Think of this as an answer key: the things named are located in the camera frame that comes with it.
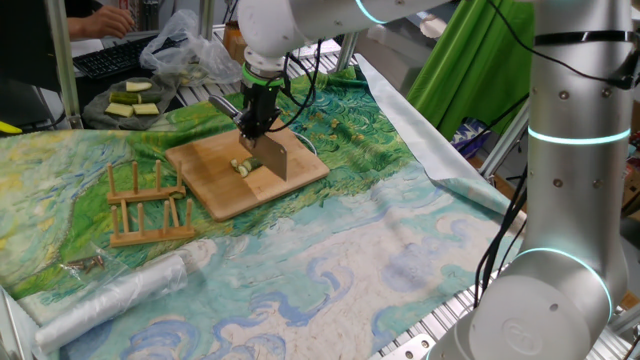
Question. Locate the black computer keyboard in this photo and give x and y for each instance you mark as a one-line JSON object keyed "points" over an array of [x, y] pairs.
{"points": [[110, 57]]}

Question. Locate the small bag of screws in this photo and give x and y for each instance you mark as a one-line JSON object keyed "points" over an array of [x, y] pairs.
{"points": [[85, 263]]}

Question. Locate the metal mounting plate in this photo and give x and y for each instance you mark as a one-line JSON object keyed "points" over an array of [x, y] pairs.
{"points": [[407, 347]]}

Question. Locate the small cucumber scrap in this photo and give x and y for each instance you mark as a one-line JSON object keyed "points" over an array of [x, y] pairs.
{"points": [[177, 195]]}

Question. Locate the dark green cucumber piece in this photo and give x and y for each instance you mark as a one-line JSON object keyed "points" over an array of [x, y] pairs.
{"points": [[124, 98], [151, 98]]}

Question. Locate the yellow object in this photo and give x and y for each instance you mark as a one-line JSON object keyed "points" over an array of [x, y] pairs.
{"points": [[9, 128]]}

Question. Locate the crumpled clear plastic bag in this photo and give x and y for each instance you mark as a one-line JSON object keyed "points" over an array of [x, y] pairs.
{"points": [[200, 55]]}

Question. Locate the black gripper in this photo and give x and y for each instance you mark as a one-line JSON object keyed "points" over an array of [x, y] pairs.
{"points": [[260, 105]]}

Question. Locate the bamboo cutting board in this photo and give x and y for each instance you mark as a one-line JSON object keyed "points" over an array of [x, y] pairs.
{"points": [[210, 175]]}

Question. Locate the aluminium frame beam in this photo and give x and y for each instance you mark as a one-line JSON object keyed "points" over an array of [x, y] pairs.
{"points": [[505, 142], [207, 20], [62, 60], [10, 330], [346, 52]]}

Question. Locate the green cucumber chunk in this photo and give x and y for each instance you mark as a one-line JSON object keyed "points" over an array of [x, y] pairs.
{"points": [[253, 164]]}

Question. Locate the pale halved cucumber piece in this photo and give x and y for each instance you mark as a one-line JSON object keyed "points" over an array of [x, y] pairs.
{"points": [[119, 110], [146, 109], [138, 86]]}

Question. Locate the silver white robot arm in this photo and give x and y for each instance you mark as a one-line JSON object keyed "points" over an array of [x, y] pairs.
{"points": [[575, 200]]}

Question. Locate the wooden peg rack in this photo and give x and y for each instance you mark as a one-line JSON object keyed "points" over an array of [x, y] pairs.
{"points": [[150, 235]]}

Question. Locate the blue white patterned bag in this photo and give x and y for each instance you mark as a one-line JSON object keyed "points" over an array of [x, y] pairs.
{"points": [[470, 137]]}

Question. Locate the green curtain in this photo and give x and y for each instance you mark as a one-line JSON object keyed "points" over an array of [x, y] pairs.
{"points": [[475, 75]]}

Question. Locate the black monitor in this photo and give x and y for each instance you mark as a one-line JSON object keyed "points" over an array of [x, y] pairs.
{"points": [[25, 50]]}

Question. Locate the painted landscape tablecloth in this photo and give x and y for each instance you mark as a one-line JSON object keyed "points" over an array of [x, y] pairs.
{"points": [[350, 250]]}

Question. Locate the person's bare hand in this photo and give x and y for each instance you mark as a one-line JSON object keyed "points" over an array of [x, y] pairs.
{"points": [[110, 22]]}

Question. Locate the steel cleaver knife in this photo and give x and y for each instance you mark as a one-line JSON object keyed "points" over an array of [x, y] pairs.
{"points": [[272, 155]]}

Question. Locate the clear plastic bag roll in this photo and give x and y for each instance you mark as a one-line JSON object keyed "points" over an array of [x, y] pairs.
{"points": [[110, 300]]}

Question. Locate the thin cucumber slice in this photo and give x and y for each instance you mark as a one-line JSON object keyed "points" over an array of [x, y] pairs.
{"points": [[243, 171], [234, 163]]}

